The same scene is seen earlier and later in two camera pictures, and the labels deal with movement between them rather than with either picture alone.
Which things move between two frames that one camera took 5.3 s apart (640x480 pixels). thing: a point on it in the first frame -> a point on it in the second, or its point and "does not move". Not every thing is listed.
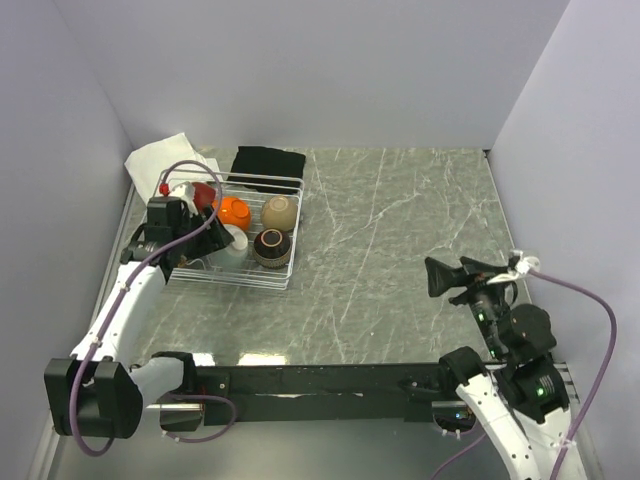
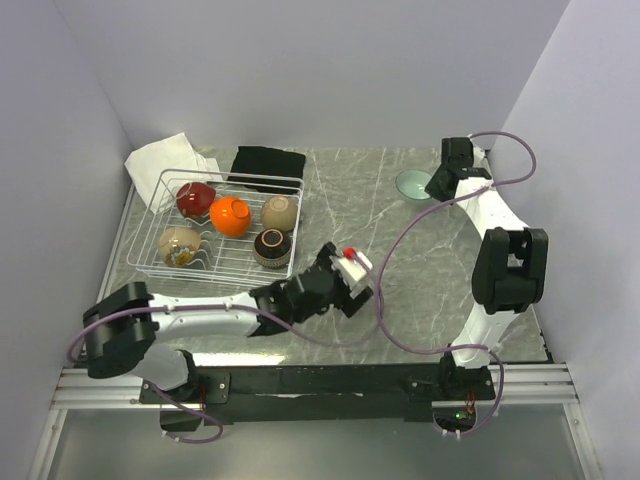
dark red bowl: x=203 y=195 does not move
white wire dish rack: x=260 y=214 does not move
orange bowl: x=233 y=211 does not move
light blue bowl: x=234 y=254 -> x=412 y=183
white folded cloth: x=148 y=167 does not move
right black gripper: x=439 y=275 -> x=434 y=191
